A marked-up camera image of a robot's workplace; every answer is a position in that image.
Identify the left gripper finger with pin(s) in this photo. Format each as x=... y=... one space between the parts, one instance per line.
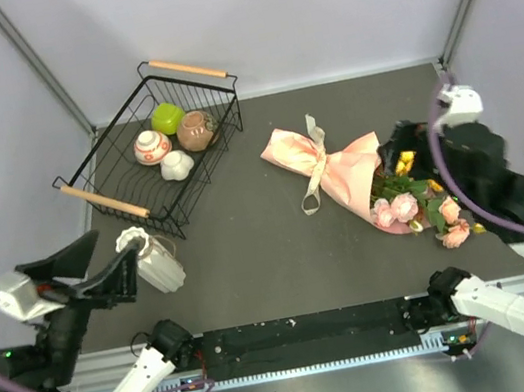
x=70 y=262
x=115 y=284

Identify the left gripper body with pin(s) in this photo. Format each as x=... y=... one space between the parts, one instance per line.
x=69 y=322

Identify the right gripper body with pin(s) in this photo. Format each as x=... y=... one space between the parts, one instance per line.
x=467 y=185

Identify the yellow flower bunch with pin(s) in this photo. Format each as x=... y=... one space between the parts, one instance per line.
x=404 y=166

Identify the pink flower bunch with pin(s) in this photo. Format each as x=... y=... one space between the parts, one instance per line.
x=400 y=205

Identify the pink wrapping paper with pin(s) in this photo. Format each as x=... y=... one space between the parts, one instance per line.
x=348 y=174

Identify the beige ribbon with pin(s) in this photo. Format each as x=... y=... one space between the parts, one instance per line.
x=317 y=135

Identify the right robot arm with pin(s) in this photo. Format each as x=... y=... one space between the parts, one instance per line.
x=455 y=292

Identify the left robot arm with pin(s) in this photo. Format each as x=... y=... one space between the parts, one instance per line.
x=49 y=366

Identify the white ribbed ceramic vase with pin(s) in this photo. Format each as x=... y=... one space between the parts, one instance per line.
x=160 y=267

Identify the white flower-shaped cup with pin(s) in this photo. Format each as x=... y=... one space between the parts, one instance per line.
x=176 y=166

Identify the white red-patterned bowl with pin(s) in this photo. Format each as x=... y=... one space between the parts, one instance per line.
x=150 y=147

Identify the green plastic cup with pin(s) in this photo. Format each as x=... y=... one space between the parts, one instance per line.
x=166 y=118

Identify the brown ceramic cup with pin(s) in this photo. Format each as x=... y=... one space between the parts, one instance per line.
x=197 y=131

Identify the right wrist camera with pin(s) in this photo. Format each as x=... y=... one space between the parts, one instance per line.
x=456 y=104

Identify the aluminium front rail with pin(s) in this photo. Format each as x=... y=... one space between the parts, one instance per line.
x=100 y=369

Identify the slotted cable duct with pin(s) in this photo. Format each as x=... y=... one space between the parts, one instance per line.
x=430 y=343

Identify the black wire basket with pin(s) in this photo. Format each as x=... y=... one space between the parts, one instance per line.
x=112 y=181

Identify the left frame post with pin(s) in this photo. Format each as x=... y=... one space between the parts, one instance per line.
x=44 y=73

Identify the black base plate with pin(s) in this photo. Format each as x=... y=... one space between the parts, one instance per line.
x=304 y=340

